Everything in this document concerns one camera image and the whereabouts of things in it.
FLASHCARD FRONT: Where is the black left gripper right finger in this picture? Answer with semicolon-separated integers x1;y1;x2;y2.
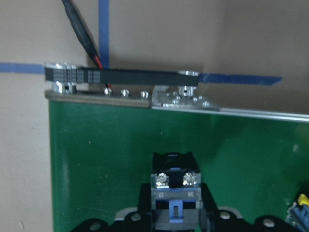
199;183;218;232

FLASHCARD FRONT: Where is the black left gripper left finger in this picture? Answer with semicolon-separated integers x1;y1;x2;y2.
138;183;153;220

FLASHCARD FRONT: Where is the yellow push button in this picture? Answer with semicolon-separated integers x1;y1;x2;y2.
285;186;309;232
151;152;203;232

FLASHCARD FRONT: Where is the green conveyor belt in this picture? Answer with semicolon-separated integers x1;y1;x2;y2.
44;63;309;232

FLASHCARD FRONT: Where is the red black power cable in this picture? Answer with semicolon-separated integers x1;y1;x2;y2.
61;0;113;89

